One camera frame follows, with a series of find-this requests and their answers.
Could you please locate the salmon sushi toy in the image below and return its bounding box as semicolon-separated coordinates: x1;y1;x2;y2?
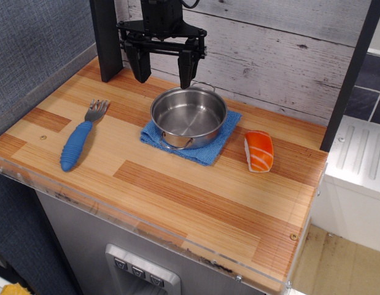
244;130;274;173

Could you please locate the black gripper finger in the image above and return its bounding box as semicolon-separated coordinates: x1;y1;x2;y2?
125;41;151;83
178;51;198;89

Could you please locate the blue handled fork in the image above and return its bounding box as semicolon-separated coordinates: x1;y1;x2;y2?
60;100;109;171

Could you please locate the black left frame post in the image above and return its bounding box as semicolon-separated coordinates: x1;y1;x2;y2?
89;0;123;82

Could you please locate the black right frame post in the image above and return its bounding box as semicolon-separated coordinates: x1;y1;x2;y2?
320;0;380;152

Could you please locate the yellow object at corner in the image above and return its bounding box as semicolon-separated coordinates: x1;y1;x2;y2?
0;283;31;295

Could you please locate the clear acrylic table edge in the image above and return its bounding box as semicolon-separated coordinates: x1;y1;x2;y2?
0;157;292;294

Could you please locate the blue folded cloth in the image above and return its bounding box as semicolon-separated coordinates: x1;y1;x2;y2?
140;111;242;166

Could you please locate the white toy sink unit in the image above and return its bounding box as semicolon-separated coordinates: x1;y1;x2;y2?
311;116;380;251

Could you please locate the black frame post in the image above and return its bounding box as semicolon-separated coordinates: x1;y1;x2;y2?
320;0;380;152
89;0;123;82

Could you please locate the silver toy fridge cabinet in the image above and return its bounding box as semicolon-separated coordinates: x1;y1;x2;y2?
37;192;284;294

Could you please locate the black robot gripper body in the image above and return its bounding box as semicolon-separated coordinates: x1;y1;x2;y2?
117;1;207;60

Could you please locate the stainless steel pot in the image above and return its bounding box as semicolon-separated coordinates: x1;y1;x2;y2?
150;82;228;151

